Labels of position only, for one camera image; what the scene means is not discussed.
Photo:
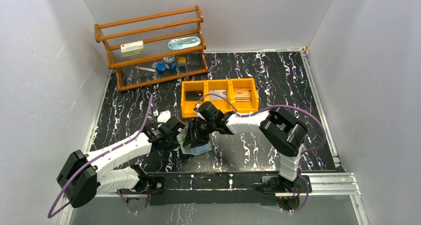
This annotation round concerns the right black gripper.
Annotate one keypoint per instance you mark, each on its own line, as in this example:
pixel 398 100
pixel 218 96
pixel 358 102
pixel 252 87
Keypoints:
pixel 200 138

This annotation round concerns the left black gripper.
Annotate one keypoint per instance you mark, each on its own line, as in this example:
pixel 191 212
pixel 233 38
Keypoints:
pixel 177 129

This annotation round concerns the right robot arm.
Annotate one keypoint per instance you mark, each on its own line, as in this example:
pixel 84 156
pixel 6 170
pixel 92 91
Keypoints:
pixel 284 131

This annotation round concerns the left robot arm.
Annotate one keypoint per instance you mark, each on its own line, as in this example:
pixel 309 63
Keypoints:
pixel 85 175

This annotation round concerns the black card in bin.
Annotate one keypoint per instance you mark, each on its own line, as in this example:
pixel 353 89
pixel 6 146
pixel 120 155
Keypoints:
pixel 193 95

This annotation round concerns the silver card in bin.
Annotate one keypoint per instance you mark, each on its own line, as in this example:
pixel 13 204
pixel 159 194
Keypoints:
pixel 218 94

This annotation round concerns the orange card in bin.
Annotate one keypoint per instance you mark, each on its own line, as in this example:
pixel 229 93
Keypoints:
pixel 242 95

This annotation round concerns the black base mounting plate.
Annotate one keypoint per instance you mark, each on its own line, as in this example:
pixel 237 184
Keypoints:
pixel 262 188

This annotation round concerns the yellow three-compartment bin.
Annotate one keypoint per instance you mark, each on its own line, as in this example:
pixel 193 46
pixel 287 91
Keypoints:
pixel 229 104

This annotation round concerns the white tube stick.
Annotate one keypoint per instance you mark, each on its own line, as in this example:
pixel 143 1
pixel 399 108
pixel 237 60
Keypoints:
pixel 146 69

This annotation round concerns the blue small cube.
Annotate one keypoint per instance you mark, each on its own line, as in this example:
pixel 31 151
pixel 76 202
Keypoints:
pixel 160 67

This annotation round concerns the yellow small box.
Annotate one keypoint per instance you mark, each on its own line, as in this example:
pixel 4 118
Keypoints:
pixel 182 62

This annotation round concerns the wooden three-tier shelf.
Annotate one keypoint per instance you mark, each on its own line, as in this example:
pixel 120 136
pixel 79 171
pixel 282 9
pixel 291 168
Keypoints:
pixel 155 31

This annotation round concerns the white medicine box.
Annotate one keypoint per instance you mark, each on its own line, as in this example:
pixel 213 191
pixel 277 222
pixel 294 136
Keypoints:
pixel 131 49

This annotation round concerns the blue oval packaged item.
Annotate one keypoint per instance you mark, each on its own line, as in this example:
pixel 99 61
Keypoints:
pixel 183 43

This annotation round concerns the aluminium frame rail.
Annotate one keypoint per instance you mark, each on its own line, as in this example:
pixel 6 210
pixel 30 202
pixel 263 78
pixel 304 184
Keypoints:
pixel 335 200

